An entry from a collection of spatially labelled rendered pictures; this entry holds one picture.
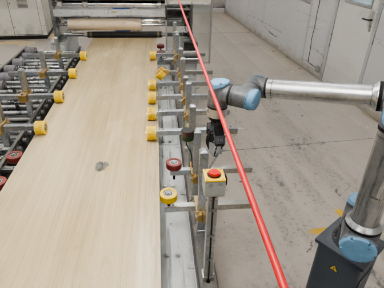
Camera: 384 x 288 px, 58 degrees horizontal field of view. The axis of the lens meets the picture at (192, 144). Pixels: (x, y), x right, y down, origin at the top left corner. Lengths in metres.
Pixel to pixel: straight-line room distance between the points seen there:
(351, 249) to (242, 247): 1.11
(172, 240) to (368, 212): 0.88
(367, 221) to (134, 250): 0.94
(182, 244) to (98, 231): 0.47
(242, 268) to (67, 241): 1.38
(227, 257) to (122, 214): 1.20
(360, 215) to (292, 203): 1.52
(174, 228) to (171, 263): 0.22
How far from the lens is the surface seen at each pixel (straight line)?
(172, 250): 1.73
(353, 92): 1.50
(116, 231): 1.44
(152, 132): 1.94
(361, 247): 1.65
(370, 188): 1.52
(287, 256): 2.63
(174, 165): 1.76
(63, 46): 4.26
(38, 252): 1.44
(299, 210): 3.01
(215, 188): 1.16
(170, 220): 1.87
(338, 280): 2.02
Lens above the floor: 1.90
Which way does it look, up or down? 31 degrees down
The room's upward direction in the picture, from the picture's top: 1 degrees clockwise
